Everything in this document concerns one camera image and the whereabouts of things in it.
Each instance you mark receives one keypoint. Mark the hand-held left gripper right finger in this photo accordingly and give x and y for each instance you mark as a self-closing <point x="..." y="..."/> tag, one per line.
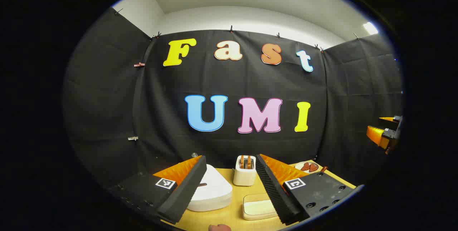
<point x="275" y="195"/>

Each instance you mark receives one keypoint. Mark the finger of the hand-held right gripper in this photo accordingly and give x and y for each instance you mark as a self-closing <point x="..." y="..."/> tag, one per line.
<point x="377" y="135"/>
<point x="393" y="120"/>

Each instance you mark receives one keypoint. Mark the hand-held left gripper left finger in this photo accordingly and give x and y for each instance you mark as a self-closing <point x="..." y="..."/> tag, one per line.
<point x="186" y="191"/>

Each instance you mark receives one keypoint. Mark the white rice cooker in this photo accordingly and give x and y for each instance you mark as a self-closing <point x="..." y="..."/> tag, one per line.
<point x="214" y="191"/>

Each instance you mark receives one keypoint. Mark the clear plastic rice container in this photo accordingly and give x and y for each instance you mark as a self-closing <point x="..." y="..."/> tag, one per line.
<point x="252" y="197"/>

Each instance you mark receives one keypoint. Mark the white round plate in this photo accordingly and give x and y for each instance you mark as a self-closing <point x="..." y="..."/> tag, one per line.
<point x="298" y="168"/>

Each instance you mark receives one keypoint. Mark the white toaster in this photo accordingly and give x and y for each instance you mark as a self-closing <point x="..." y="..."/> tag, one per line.
<point x="244" y="177"/>

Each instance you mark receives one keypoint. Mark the red-brown meat slice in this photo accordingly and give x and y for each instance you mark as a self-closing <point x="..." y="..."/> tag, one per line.
<point x="305" y="166"/>
<point x="313" y="168"/>

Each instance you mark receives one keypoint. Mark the toasted bread slice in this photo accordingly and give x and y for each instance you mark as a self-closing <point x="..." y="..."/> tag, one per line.
<point x="242" y="162"/>
<point x="248" y="162"/>

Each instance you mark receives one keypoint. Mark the short ceiling light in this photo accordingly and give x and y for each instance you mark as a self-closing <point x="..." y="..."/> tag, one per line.
<point x="370" y="28"/>

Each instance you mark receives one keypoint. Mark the copper clip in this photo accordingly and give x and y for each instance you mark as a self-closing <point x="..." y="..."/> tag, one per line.
<point x="139" y="64"/>

